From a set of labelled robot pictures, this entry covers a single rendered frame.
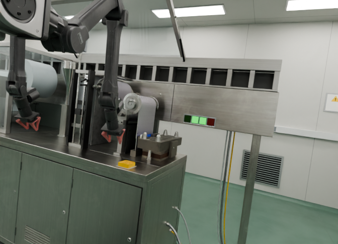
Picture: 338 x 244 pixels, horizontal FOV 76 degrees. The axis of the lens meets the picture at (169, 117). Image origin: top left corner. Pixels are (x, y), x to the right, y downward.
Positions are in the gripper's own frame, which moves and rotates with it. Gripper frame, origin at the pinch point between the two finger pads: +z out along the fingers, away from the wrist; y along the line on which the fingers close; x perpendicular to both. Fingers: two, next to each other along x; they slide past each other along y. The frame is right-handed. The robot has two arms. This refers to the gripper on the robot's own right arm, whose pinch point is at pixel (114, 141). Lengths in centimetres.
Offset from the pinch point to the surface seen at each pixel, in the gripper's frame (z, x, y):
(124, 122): 8.5, -29.9, 7.6
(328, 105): 81, -245, -220
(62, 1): -57, -85, 74
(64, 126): 34, -48, 71
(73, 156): 18.3, -2.0, 29.9
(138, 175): 13.8, 7.8, -14.8
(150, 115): 13, -49, -4
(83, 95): -4, -37, 39
